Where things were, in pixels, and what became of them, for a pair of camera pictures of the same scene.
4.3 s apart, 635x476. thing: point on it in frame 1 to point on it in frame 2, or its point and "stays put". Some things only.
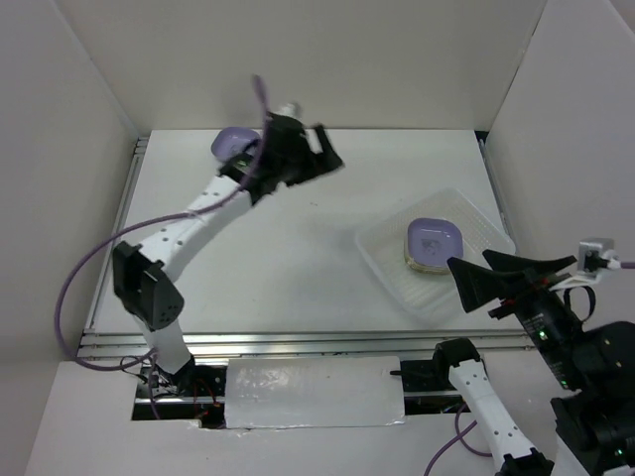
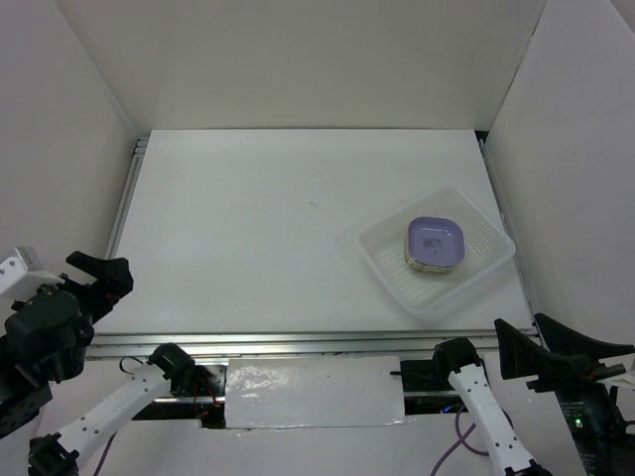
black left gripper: (321, 164) to (115, 280)
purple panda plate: (232, 140) to (434, 244)
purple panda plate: (431, 242) stays put
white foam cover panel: (331, 392) stays put
